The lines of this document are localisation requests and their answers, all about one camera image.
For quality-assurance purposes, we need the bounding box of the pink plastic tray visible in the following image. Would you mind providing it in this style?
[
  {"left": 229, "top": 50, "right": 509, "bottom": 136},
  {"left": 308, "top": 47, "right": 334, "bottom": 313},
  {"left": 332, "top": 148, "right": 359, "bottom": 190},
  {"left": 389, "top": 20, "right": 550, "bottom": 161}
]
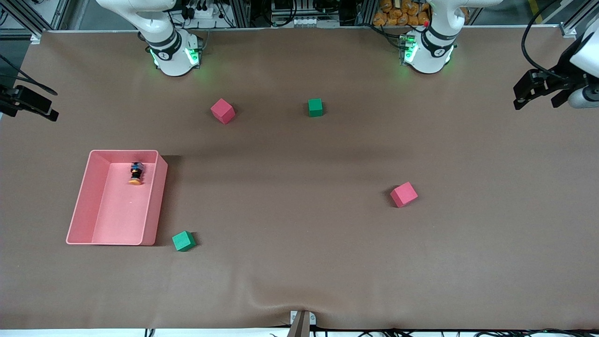
[{"left": 66, "top": 150, "right": 168, "bottom": 246}]

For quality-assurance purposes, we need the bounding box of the pile of orange items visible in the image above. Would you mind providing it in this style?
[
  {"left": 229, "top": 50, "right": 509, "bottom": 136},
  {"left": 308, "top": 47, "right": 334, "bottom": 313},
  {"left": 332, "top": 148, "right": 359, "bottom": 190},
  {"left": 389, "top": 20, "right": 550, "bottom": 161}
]
[{"left": 373, "top": 0, "right": 431, "bottom": 27}]

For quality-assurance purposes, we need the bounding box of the pink foam cube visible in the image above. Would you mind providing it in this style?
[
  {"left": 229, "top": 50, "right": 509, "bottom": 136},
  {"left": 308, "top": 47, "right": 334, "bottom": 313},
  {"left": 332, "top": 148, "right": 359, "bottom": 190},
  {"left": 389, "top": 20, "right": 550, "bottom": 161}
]
[
  {"left": 210, "top": 98, "right": 236, "bottom": 125},
  {"left": 390, "top": 182, "right": 419, "bottom": 208}
]

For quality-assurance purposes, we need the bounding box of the white power strip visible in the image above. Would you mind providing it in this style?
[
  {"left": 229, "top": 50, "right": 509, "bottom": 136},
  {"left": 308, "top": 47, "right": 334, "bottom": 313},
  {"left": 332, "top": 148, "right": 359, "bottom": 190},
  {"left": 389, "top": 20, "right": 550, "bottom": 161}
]
[{"left": 182, "top": 4, "right": 221, "bottom": 20}]

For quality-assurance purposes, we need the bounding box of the brown table cover mat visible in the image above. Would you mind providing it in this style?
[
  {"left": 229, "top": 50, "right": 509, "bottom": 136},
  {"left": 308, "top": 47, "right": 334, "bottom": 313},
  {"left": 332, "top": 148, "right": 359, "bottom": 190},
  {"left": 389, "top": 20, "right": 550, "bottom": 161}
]
[{"left": 0, "top": 27, "right": 599, "bottom": 331}]

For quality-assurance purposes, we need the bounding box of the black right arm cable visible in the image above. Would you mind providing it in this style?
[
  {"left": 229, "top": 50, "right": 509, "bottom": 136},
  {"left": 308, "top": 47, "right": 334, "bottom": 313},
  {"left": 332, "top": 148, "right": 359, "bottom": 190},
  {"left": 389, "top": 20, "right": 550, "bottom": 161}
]
[{"left": 0, "top": 55, "right": 58, "bottom": 96}]

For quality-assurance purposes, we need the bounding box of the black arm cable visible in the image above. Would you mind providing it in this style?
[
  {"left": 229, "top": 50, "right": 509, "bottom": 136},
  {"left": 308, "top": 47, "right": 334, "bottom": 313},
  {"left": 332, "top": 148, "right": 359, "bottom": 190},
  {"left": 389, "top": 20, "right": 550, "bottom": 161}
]
[
  {"left": 521, "top": 0, "right": 569, "bottom": 80},
  {"left": 0, "top": 55, "right": 58, "bottom": 96}
]

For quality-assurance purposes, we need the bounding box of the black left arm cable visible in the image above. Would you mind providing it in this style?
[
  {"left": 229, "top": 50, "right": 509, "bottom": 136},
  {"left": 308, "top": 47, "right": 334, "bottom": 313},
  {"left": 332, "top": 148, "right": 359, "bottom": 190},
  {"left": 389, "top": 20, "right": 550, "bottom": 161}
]
[{"left": 521, "top": 0, "right": 569, "bottom": 80}]

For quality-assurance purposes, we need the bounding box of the aluminium frame profile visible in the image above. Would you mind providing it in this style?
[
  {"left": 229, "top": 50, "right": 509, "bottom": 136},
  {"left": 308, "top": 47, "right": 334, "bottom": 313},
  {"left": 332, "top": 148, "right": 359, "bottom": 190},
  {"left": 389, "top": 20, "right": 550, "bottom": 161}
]
[
  {"left": 559, "top": 0, "right": 599, "bottom": 39},
  {"left": 0, "top": 0, "right": 71, "bottom": 44}
]

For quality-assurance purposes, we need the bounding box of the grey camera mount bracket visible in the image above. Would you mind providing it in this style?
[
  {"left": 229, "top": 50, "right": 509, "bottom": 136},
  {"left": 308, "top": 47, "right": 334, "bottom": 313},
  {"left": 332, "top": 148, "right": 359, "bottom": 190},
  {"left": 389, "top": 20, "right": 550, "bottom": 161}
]
[{"left": 286, "top": 310, "right": 317, "bottom": 337}]

